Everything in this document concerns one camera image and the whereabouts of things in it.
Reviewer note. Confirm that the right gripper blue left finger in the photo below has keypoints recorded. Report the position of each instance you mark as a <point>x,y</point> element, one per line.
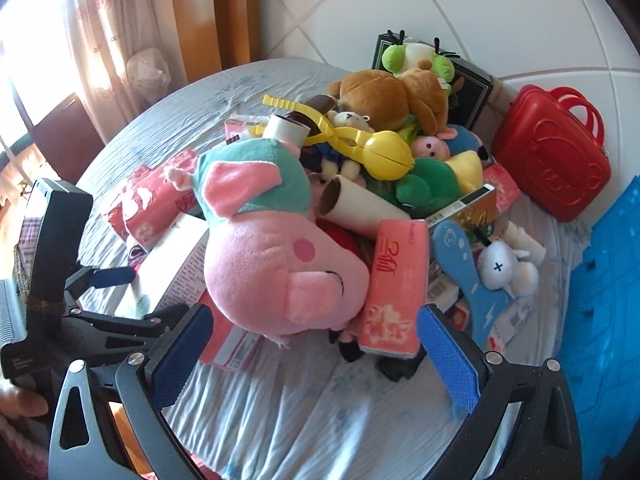
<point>144,378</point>

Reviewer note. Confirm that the red toy suitcase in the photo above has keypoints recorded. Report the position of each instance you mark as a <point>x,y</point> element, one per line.
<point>551,142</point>

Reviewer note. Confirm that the green frog plush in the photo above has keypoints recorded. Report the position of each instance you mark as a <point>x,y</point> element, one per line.
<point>403,55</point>

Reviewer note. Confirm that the black gift box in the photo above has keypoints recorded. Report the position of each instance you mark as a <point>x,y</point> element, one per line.
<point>468,93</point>

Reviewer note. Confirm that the pink red-dress pig plush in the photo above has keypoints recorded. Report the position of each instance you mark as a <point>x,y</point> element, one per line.
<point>394,369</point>

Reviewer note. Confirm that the person left hand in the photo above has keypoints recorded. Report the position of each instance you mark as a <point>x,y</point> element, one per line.
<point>17,402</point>

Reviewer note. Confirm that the white round-head plush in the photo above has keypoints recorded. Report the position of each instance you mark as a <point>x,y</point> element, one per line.
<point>501,267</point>

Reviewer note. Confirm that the brown bear plush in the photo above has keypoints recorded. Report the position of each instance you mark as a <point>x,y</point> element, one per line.
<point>388,101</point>

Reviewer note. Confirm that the white plastic bag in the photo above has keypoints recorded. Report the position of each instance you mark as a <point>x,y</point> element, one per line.
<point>149,75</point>

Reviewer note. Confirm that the pink tissue pack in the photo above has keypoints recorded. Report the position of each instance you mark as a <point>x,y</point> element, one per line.
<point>152,203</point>
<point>397,291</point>
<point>115,213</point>
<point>230,347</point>

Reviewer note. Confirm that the small pink box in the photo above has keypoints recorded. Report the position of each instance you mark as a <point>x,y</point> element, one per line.
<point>507,191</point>

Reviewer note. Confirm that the blue plastic storage crate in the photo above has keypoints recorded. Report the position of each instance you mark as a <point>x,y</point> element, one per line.
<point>599,350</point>

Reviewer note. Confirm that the white green carton box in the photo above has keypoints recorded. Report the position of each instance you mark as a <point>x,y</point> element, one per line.
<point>172,273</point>

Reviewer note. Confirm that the pink pig teal shirt plush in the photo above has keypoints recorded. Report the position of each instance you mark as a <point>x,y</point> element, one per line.
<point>268,267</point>

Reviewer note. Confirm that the white paper roll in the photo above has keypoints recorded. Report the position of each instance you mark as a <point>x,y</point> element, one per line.
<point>287,131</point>

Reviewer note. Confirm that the green yellow duck plush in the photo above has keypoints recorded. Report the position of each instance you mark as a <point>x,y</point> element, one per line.
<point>432,185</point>

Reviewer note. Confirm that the blue dinosaur hanger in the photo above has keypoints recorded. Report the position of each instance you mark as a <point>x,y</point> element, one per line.
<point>452,251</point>

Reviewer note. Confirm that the white cardboard tube roll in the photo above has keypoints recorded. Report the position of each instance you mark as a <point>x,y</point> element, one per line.
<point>349,205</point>

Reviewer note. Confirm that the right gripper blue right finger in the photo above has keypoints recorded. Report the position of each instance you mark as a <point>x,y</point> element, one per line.
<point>544,440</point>

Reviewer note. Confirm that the yellow plastic clamp toy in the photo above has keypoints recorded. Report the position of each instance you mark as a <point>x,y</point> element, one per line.
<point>383,154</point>

